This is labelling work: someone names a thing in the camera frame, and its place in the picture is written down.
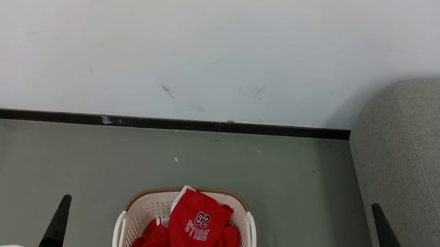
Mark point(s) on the black wall baseboard strip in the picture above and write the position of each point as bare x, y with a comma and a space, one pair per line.
161, 124

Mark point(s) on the cream plastic laundry basket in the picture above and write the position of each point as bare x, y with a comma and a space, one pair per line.
146, 211

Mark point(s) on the grey fabric sofa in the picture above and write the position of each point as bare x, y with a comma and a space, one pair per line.
429, 166

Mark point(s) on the red Bulls 23 jersey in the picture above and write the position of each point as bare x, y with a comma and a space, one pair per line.
195, 242

